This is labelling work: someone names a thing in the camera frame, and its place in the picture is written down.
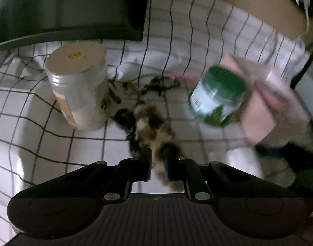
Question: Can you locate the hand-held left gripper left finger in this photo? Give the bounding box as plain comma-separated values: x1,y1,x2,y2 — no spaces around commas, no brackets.
66,149,152,203

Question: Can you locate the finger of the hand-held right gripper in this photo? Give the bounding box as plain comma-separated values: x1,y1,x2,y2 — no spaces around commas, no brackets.
256,145,285,160

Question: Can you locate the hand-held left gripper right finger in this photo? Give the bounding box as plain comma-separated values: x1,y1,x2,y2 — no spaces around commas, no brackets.
162,149,249,202

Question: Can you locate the pink cardboard box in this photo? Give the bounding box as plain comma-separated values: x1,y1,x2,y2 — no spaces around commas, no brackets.
219,52,312,145

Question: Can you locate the tortoiseshell furry plush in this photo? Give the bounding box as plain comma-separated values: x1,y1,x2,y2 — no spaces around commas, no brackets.
133,102,188,192

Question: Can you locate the clear jar with green lid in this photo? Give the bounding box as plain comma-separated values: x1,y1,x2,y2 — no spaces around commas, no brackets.
188,65,247,128

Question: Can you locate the white black-grid tablecloth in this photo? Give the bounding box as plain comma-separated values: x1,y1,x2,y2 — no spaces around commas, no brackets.
0,0,313,246

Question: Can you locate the clear jar with beige lid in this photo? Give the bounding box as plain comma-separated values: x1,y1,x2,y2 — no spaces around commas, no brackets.
45,42,109,132

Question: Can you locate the black computer monitor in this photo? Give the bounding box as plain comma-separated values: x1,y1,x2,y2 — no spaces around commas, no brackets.
0,0,150,53

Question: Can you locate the white power cable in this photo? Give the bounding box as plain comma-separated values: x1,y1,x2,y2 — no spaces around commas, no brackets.
295,0,312,35

